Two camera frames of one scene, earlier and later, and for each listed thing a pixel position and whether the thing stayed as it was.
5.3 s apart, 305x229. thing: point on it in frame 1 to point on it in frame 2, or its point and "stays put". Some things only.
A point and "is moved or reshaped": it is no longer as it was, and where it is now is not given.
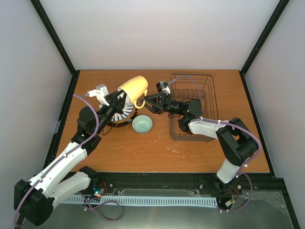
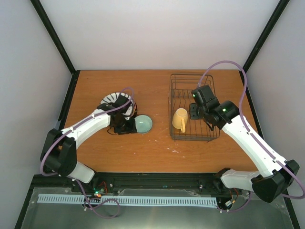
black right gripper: (164, 102) to (193, 114)
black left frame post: (44, 17) stays put
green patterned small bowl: (142, 123) stays put
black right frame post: (268, 29) stays put
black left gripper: (113, 96) to (131, 129)
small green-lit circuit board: (97, 194) stays put
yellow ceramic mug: (135, 89) is moved or reshaped
